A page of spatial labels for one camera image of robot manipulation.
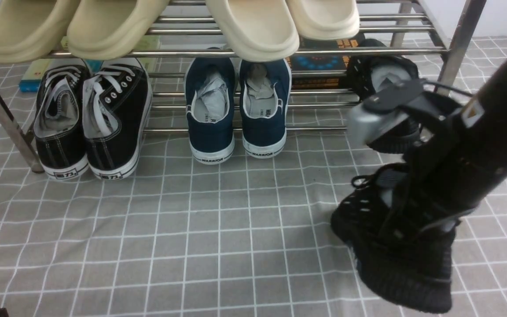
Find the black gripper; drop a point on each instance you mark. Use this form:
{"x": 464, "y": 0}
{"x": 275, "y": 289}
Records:
{"x": 424, "y": 202}

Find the black knit sneaker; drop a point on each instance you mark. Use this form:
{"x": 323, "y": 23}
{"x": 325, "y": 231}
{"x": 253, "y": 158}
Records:
{"x": 368, "y": 70}
{"x": 402, "y": 246}

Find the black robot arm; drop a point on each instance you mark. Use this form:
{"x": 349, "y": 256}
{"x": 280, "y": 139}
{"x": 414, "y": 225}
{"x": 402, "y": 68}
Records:
{"x": 484, "y": 152}

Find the steel shoe rack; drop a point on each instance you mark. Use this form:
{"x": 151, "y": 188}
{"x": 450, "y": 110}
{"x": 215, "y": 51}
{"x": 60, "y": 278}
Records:
{"x": 211, "y": 43}

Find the black orange box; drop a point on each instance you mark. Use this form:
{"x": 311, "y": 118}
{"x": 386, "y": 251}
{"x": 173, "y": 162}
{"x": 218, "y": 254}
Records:
{"x": 328, "y": 71}

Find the navy Warrior sneaker right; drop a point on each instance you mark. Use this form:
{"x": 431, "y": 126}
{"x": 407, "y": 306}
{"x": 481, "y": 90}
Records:
{"x": 264, "y": 99}

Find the navy warrior sneaker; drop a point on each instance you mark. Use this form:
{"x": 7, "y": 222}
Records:
{"x": 209, "y": 87}
{"x": 264, "y": 99}

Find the cream foam slipper right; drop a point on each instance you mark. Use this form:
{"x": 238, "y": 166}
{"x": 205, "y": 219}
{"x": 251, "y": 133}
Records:
{"x": 325, "y": 20}

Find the cream foam slipper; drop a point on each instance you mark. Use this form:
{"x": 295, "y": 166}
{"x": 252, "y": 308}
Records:
{"x": 325, "y": 20}
{"x": 256, "y": 30}

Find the navy Warrior sneaker left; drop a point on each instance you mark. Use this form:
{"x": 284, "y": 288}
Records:
{"x": 209, "y": 87}

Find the black canvas sneaker right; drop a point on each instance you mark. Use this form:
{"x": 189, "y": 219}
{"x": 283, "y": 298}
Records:
{"x": 116, "y": 103}

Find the black canvas sneaker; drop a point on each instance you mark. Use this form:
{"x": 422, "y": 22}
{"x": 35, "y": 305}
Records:
{"x": 57, "y": 126}
{"x": 116, "y": 103}

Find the olive foam slipper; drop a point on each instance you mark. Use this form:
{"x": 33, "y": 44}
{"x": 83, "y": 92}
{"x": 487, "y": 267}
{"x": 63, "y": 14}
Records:
{"x": 110, "y": 29}
{"x": 30, "y": 29}

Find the black canvas sneaker left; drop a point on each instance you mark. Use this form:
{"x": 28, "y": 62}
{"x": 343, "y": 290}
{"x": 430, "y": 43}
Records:
{"x": 57, "y": 126}

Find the blue green book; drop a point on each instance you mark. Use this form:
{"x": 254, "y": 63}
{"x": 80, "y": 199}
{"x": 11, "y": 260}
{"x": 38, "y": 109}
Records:
{"x": 31, "y": 79}

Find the olive foam slipper far left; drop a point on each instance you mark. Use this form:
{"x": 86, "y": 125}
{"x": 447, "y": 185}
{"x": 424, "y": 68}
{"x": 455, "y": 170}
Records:
{"x": 30, "y": 29}

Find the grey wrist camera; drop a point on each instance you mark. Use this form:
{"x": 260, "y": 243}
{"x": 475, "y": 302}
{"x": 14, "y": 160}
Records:
{"x": 382, "y": 112}

